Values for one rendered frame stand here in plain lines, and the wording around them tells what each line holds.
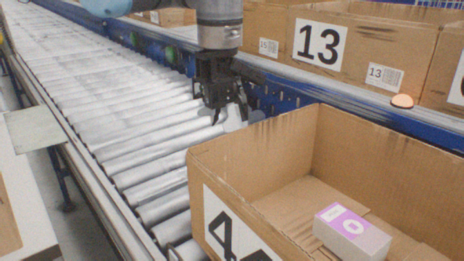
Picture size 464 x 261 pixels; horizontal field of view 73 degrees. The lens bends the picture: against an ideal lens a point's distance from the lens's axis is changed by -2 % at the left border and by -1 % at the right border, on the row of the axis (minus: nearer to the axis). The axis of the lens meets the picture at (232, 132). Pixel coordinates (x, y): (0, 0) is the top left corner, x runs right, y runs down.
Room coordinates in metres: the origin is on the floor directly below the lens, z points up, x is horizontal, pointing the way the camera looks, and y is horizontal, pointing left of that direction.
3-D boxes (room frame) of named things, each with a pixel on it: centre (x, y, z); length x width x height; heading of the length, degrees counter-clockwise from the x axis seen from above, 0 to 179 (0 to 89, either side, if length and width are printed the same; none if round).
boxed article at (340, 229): (0.36, -0.18, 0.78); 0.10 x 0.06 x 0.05; 37
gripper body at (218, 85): (0.64, 0.03, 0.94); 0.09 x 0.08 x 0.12; 128
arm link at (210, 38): (0.64, 0.02, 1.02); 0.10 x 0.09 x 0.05; 38
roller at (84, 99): (1.11, 0.39, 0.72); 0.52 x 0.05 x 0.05; 128
